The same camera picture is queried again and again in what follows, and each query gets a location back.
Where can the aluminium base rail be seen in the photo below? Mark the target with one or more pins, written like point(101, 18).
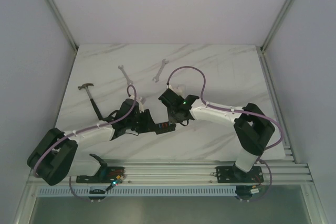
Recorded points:
point(192, 172)

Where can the small claw hammer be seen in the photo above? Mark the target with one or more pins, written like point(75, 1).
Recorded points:
point(85, 87)

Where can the aluminium frame post left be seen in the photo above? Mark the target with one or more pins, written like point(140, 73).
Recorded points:
point(62, 24)

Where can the silver open-end wrench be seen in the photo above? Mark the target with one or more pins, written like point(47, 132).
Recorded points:
point(129, 81)
point(157, 76)

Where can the silver open-end wrench left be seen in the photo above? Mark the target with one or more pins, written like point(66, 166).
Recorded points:
point(129, 81)

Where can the aluminium frame rail right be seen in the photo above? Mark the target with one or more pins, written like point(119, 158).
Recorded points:
point(277, 24)

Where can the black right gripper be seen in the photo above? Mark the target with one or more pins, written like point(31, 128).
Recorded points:
point(172, 120)

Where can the silver open-end wrench right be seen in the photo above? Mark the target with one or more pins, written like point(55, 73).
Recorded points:
point(157, 76)

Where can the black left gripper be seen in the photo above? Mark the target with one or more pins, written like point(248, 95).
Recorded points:
point(148, 120)

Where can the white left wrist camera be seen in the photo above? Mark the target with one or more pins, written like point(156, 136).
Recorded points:
point(141, 102)

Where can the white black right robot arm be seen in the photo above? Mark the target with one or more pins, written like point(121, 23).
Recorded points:
point(253, 130)

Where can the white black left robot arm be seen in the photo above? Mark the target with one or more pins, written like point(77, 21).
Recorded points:
point(66, 154)

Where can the slotted grey cable duct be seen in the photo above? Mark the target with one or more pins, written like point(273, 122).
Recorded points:
point(165, 191)

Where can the black fuse box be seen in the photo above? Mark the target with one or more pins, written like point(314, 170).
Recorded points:
point(164, 127)

